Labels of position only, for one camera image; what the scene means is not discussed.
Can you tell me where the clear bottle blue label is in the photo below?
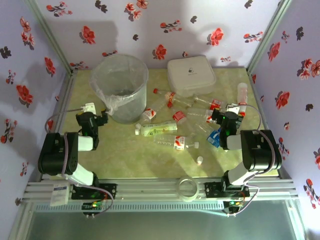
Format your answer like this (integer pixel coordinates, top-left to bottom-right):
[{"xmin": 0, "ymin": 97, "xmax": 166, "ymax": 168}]
[{"xmin": 206, "ymin": 127, "xmax": 222, "ymax": 150}]

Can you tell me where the whitish bottle red band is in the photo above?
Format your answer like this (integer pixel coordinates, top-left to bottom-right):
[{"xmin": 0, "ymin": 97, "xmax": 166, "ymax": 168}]
[{"xmin": 236, "ymin": 82, "xmax": 249, "ymax": 107}]

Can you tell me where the clear unlabelled plastic bottle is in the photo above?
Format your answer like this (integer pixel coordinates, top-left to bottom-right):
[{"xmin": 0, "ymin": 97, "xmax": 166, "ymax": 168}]
[{"xmin": 178, "ymin": 96, "xmax": 201, "ymax": 108}]

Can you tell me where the red cap red label bottle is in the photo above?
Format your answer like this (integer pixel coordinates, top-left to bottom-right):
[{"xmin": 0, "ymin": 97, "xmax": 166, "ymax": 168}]
[{"xmin": 166, "ymin": 101, "xmax": 201, "ymax": 137}]

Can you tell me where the small bottle yellow red label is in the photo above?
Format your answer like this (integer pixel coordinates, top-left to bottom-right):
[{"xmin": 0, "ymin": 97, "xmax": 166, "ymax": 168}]
[{"xmin": 152, "ymin": 87, "xmax": 181, "ymax": 104}]

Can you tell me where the green tea plastic bottle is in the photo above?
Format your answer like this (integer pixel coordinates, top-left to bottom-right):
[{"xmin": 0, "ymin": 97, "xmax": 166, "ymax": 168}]
[{"xmin": 134, "ymin": 120, "xmax": 178, "ymax": 138}]

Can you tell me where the clear plastic bin liner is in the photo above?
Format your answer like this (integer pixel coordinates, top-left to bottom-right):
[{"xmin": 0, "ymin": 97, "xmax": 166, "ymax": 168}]
[{"xmin": 89, "ymin": 53, "xmax": 150, "ymax": 117}]

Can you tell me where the transparent plastic bin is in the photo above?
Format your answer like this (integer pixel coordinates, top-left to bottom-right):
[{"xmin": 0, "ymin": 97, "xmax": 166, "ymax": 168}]
[{"xmin": 89, "ymin": 53, "xmax": 150, "ymax": 125}]

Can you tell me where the white square storage box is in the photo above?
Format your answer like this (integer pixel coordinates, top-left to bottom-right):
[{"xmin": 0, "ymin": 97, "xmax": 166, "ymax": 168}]
[{"xmin": 166, "ymin": 55, "xmax": 217, "ymax": 98}]

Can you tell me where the white blue printed packet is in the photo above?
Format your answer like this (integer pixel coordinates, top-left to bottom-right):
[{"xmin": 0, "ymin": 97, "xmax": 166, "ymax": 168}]
[{"xmin": 49, "ymin": 183, "xmax": 70, "ymax": 207}]

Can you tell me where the small controller board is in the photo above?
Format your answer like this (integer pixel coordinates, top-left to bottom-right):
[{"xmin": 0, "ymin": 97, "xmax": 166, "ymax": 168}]
[
  {"xmin": 81, "ymin": 199, "xmax": 107, "ymax": 220},
  {"xmin": 223, "ymin": 199, "xmax": 245, "ymax": 218}
]

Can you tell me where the clear adhesive tape roll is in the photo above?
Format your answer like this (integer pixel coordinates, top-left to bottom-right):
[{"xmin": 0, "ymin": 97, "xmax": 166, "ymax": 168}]
[{"xmin": 176, "ymin": 175, "xmax": 200, "ymax": 202}]

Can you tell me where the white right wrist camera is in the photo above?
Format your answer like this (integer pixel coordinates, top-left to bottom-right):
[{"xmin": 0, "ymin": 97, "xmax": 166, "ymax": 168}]
[{"xmin": 226, "ymin": 102, "xmax": 241, "ymax": 114}]

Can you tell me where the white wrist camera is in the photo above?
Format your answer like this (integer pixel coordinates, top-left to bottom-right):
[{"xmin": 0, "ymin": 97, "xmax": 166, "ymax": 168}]
[
  {"xmin": 80, "ymin": 101, "xmax": 96, "ymax": 115},
  {"xmin": 226, "ymin": 102, "xmax": 241, "ymax": 114}
]

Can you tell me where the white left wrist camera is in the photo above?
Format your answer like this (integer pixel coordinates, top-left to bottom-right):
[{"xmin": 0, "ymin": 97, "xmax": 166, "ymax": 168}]
[{"xmin": 80, "ymin": 101, "xmax": 96, "ymax": 115}]

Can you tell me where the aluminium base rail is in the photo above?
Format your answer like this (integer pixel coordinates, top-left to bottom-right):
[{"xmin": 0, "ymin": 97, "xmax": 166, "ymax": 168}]
[{"xmin": 23, "ymin": 176, "xmax": 300, "ymax": 205}]

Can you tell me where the aluminium frame post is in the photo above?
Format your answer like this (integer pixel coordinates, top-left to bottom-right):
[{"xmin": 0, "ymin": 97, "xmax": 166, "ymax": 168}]
[
  {"xmin": 246, "ymin": 0, "xmax": 294, "ymax": 75},
  {"xmin": 27, "ymin": 0, "xmax": 76, "ymax": 75}
]

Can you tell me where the grey slotted cable duct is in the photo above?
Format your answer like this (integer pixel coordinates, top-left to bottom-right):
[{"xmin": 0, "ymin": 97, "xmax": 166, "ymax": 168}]
[{"xmin": 33, "ymin": 201, "xmax": 226, "ymax": 214}]

